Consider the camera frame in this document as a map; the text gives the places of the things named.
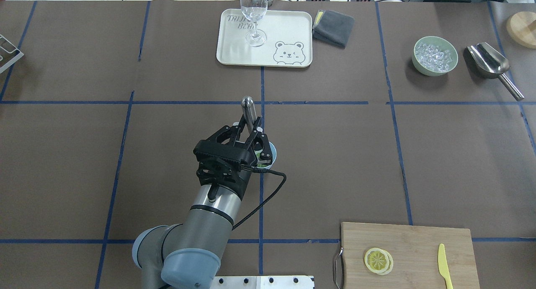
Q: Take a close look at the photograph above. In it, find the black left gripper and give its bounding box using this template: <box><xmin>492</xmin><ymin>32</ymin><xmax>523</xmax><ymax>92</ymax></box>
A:
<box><xmin>193</xmin><ymin>115</ymin><xmax>271</xmax><ymax>197</ymax></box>

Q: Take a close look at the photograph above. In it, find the yellow plastic knife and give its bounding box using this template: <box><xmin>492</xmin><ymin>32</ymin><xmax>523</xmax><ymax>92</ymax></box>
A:
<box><xmin>437</xmin><ymin>243</ymin><xmax>453</xmax><ymax>289</ymax></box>

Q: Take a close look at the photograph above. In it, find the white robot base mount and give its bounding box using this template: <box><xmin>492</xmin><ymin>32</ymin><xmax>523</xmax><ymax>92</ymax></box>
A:
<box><xmin>210</xmin><ymin>275</ymin><xmax>315</xmax><ymax>289</ymax></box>

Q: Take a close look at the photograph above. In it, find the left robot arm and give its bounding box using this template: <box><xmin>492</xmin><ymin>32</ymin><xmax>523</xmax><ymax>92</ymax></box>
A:
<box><xmin>132</xmin><ymin>110</ymin><xmax>274</xmax><ymax>289</ymax></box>

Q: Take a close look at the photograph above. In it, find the steel ice scoop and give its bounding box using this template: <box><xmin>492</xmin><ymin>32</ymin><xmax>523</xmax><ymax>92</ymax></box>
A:
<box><xmin>466</xmin><ymin>42</ymin><xmax>525</xmax><ymax>101</ymax></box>

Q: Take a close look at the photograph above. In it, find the green bowl of ice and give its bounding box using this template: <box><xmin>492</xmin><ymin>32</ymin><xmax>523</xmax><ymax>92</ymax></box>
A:
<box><xmin>412</xmin><ymin>36</ymin><xmax>458</xmax><ymax>77</ymax></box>

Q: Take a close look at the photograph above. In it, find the clear wine glass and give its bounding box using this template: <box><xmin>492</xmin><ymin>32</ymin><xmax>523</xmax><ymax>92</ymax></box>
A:
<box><xmin>240</xmin><ymin>0</ymin><xmax>268</xmax><ymax>47</ymax></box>

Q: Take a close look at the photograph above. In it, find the white wire dish rack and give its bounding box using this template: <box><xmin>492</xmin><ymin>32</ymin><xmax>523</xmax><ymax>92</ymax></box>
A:
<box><xmin>0</xmin><ymin>35</ymin><xmax>24</xmax><ymax>73</ymax></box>

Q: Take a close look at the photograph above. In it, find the blue plastic cup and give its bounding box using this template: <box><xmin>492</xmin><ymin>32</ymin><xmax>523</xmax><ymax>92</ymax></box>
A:
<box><xmin>255</xmin><ymin>142</ymin><xmax>276</xmax><ymax>169</ymax></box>

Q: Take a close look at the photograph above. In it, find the steel muddler black tip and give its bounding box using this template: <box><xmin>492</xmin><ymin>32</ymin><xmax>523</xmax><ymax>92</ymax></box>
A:
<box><xmin>241</xmin><ymin>96</ymin><xmax>257</xmax><ymax>133</ymax></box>

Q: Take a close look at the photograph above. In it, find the cream bear tray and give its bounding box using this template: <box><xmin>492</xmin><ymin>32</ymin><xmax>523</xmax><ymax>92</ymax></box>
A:
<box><xmin>216</xmin><ymin>9</ymin><xmax>313</xmax><ymax>68</ymax></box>

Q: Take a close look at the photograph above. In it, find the bamboo cutting board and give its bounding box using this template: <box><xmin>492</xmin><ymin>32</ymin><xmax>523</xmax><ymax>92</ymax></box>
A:
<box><xmin>333</xmin><ymin>222</ymin><xmax>480</xmax><ymax>289</ymax></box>

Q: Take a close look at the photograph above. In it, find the grey folded cloth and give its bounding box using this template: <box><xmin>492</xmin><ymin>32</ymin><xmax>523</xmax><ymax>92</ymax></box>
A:
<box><xmin>312</xmin><ymin>10</ymin><xmax>355</xmax><ymax>49</ymax></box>

